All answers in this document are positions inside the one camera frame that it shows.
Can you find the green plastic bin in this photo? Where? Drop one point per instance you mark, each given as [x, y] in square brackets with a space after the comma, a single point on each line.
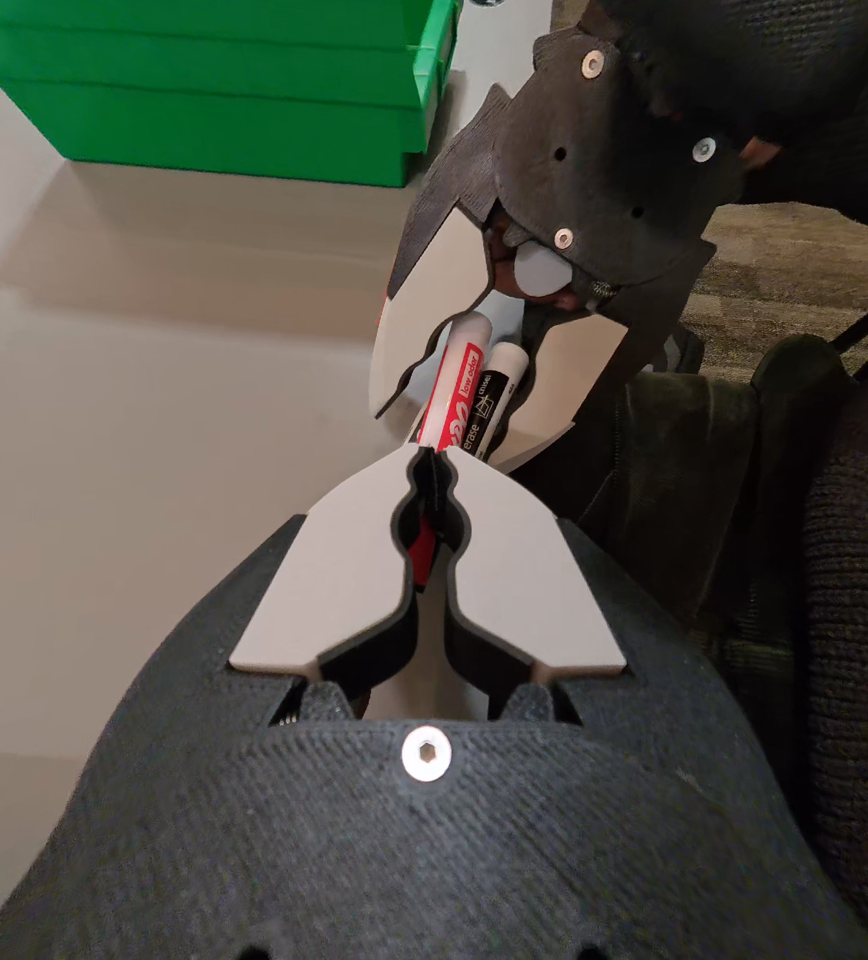
[216, 90]

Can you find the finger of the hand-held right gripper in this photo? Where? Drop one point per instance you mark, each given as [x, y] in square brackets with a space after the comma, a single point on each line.
[434, 285]
[576, 367]

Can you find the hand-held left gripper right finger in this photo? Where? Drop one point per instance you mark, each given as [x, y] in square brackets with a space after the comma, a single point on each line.
[539, 592]

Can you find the black dry erase marker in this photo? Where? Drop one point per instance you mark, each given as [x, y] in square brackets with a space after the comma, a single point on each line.
[497, 390]

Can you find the red dry erase marker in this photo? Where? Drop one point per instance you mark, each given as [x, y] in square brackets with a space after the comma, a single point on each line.
[452, 375]

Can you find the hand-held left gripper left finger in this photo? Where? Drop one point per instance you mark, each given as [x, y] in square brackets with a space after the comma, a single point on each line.
[321, 585]

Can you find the person's right hand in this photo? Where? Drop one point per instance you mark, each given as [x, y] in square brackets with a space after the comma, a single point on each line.
[760, 154]

